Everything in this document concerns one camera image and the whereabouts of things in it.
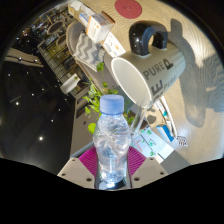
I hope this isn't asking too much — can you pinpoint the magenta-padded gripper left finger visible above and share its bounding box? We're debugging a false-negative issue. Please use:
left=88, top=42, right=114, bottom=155
left=57, top=146, right=99, bottom=190

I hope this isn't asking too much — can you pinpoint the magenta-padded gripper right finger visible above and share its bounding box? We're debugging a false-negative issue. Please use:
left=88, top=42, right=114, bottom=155
left=125, top=146, right=169, bottom=190

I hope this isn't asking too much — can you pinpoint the clear blue-capped water bottle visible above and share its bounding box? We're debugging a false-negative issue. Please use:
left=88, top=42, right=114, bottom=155
left=92, top=94, right=132, bottom=191

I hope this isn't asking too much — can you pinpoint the small patterned blister pack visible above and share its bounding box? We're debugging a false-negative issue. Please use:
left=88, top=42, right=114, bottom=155
left=175, top=134, right=189, bottom=148

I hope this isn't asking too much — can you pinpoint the group of ceiling lights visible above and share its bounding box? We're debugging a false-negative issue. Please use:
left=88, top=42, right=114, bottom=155
left=0, top=49, right=68, bottom=144

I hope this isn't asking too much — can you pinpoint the white teal tube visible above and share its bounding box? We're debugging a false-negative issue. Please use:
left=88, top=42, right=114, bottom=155
left=156, top=98, right=174, bottom=129

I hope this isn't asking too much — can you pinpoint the green potted plant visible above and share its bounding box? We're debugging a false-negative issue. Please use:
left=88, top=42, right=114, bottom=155
left=81, top=61, right=136, bottom=134

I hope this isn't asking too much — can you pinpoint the open printed booklet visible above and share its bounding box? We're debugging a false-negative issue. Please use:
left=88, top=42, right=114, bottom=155
left=103, top=31, right=126, bottom=58

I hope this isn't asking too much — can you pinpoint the group of dining chairs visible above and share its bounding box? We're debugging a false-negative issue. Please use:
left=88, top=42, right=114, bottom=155
left=19, top=6, right=78, bottom=81

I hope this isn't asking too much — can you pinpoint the small blue white box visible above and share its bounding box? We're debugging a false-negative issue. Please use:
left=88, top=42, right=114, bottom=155
left=78, top=11, right=93, bottom=29

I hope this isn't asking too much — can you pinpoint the flat round red coaster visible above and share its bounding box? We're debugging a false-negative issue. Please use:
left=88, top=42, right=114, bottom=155
left=114, top=0, right=143, bottom=20

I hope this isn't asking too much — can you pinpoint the white mug with dark handle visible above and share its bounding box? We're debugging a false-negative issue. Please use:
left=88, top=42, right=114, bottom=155
left=110, top=20, right=186, bottom=108

